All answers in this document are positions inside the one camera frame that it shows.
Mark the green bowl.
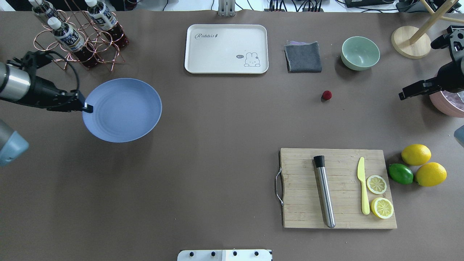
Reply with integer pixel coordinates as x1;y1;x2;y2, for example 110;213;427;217
341;36;381;71

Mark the cream rabbit tray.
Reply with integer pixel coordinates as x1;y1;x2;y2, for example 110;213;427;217
184;24;269;74

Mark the lemon half upper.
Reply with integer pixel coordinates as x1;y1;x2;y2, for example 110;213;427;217
366;175;387;195

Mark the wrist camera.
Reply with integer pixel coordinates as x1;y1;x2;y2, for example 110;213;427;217
6;51;53;71
430;25;464;62

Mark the yellow plastic knife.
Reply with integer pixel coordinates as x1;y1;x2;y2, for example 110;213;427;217
357;157;370;215

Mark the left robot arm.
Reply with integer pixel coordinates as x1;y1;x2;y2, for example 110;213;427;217
1;63;94;166

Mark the grey folded cloth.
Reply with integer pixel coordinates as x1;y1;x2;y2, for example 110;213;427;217
284;41;323;73

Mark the tea bottle front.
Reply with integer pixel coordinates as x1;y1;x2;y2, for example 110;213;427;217
47;17;99;68

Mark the wooden mug tree stand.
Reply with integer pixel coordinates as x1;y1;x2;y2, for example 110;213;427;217
391;0;464;59

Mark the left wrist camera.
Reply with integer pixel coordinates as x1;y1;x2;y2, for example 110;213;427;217
6;51;53;71

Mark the yellow lemon upper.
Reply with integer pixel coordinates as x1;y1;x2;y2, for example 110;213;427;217
401;144;431;166

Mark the tea bottle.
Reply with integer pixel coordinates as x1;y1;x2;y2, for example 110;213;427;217
29;0;64;27
85;0;129;48
47;17;99;68

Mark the yellow lemon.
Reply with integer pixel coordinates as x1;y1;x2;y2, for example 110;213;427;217
415;162;447;187
401;144;431;166

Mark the wooden cutting board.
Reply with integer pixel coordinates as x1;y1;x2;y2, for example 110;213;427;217
279;148;397;229

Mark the tea bottle back left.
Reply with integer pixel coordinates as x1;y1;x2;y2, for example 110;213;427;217
29;0;64;27

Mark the copper wire bottle rack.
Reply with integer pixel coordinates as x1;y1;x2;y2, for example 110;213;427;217
34;0;125;71

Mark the yellow lemon lower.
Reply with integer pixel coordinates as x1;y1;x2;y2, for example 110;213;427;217
415;162;447;187

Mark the aluminium frame post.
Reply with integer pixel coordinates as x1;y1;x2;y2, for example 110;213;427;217
217;0;236;17

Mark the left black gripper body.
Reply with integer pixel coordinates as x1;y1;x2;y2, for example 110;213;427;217
22;76;78;111

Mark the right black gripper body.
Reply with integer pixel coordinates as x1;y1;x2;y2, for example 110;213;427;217
424;60;464;95

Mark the blue plastic plate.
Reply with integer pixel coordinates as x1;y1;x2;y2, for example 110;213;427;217
82;78;162;143

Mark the red strawberry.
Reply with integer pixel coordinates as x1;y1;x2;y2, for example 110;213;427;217
322;90;332;101

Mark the steel muddler black tip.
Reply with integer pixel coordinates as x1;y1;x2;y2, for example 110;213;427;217
314;155;335;228

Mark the lemon half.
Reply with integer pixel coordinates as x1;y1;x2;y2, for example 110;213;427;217
370;197;394;219
366;175;387;195

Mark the lemon half lower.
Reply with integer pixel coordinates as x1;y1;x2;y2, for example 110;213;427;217
370;197;394;219

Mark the green lime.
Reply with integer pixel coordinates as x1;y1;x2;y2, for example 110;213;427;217
388;163;414;185

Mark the tea bottle back right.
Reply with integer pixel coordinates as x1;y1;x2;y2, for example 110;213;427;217
85;0;129;48

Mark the pink bowl of ice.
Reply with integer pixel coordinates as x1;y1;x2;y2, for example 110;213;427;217
429;91;464;118

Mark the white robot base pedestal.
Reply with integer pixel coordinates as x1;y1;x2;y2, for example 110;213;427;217
177;249;273;261

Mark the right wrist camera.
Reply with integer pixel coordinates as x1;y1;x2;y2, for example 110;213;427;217
430;25;464;62

